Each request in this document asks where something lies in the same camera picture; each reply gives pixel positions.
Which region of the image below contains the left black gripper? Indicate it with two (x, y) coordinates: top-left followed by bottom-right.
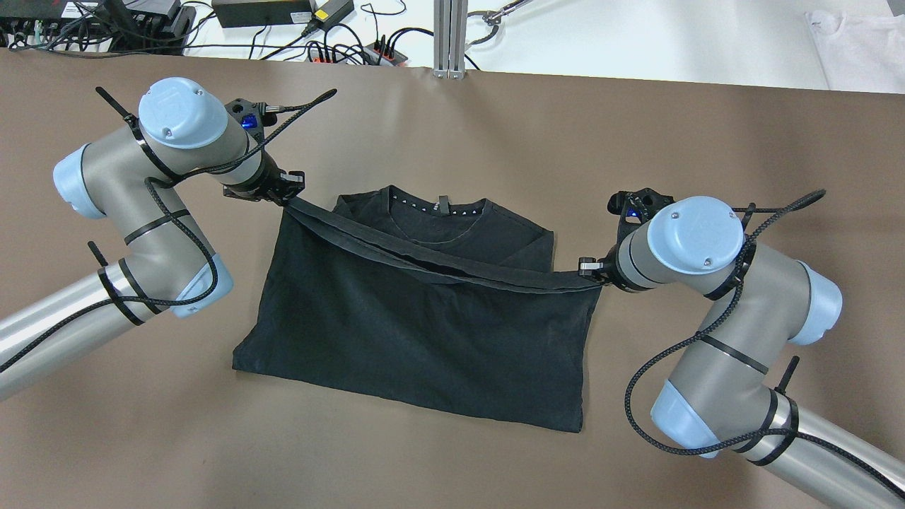
(223, 161), (306, 206)

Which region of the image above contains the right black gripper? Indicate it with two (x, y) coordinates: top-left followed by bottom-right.
(578, 244), (641, 293)

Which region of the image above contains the black printed t-shirt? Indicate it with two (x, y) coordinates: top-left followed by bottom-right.
(232, 186), (601, 433)

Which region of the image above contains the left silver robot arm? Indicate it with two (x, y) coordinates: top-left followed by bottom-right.
(1, 77), (305, 399)

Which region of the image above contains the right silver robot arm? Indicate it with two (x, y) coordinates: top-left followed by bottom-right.
(579, 188), (903, 508)

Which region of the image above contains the black red power strip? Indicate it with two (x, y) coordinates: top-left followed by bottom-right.
(301, 41), (410, 66)

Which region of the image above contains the black power adapter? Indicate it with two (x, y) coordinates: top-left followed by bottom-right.
(211, 1), (319, 28)

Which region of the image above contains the black electronics box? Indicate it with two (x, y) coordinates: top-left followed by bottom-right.
(1, 1), (197, 54)

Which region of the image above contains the white folded cloth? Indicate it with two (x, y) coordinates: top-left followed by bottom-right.
(805, 10), (904, 94)

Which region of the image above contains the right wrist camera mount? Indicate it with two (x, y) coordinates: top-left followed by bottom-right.
(607, 187), (676, 242)

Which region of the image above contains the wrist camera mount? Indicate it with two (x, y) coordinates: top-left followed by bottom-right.
(224, 98), (277, 143)
(607, 187), (676, 242)

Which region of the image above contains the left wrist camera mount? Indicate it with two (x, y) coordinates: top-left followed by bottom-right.
(224, 98), (277, 143)

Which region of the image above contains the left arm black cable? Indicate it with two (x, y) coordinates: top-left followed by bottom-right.
(0, 88), (338, 375)

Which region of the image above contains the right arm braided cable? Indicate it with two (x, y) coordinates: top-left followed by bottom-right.
(624, 188), (905, 496)

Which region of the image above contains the aluminium frame post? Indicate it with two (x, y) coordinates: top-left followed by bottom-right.
(433, 0), (468, 80)

